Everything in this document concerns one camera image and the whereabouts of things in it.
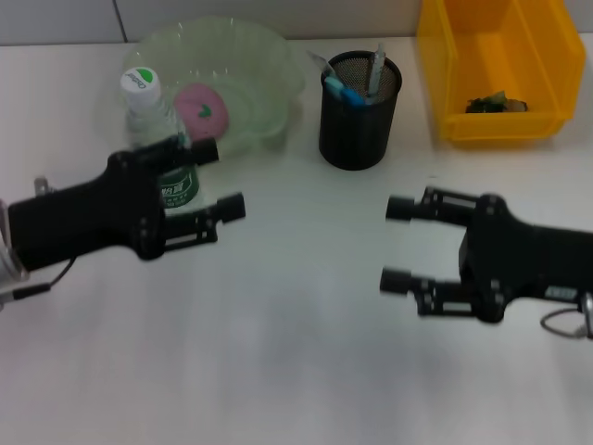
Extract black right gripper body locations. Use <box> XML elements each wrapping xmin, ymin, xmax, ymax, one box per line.
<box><xmin>458</xmin><ymin>193</ymin><xmax>593</xmax><ymax>324</ymax></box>

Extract black mesh pen holder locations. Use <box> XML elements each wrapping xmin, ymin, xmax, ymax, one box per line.
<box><xmin>318</xmin><ymin>50</ymin><xmax>403</xmax><ymax>172</ymax></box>

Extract blue scissors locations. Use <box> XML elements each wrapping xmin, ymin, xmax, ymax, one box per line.
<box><xmin>322</xmin><ymin>76</ymin><xmax>372</xmax><ymax>108</ymax></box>

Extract grey right gripper cable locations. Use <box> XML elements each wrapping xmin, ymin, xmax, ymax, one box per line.
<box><xmin>540</xmin><ymin>291</ymin><xmax>593</xmax><ymax>342</ymax></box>

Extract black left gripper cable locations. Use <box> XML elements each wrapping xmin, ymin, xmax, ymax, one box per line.
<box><xmin>11</xmin><ymin>259</ymin><xmax>75</xmax><ymax>300</ymax></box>

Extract green plastic wrapper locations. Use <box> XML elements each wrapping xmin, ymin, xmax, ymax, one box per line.
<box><xmin>465</xmin><ymin>91</ymin><xmax>529</xmax><ymax>114</ymax></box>

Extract pink peach toy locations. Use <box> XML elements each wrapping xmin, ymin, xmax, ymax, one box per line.
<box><xmin>173</xmin><ymin>83</ymin><xmax>231</xmax><ymax>140</ymax></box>

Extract silver ballpoint pen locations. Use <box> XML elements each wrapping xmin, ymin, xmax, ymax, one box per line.
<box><xmin>365</xmin><ymin>44</ymin><xmax>386</xmax><ymax>104</ymax></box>

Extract clear bottle green label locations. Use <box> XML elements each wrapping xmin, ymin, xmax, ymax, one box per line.
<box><xmin>120</xmin><ymin>66</ymin><xmax>209</xmax><ymax>219</ymax></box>

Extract green glass fruit bowl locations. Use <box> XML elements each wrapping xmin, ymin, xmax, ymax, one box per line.
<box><xmin>120</xmin><ymin>16</ymin><xmax>307</xmax><ymax>154</ymax></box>

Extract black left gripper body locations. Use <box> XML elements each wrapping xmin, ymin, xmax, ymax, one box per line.
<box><xmin>7</xmin><ymin>150</ymin><xmax>168</xmax><ymax>273</ymax></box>

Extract yellow plastic bin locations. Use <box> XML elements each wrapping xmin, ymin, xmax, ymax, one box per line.
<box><xmin>415</xmin><ymin>0</ymin><xmax>586</xmax><ymax>149</ymax></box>

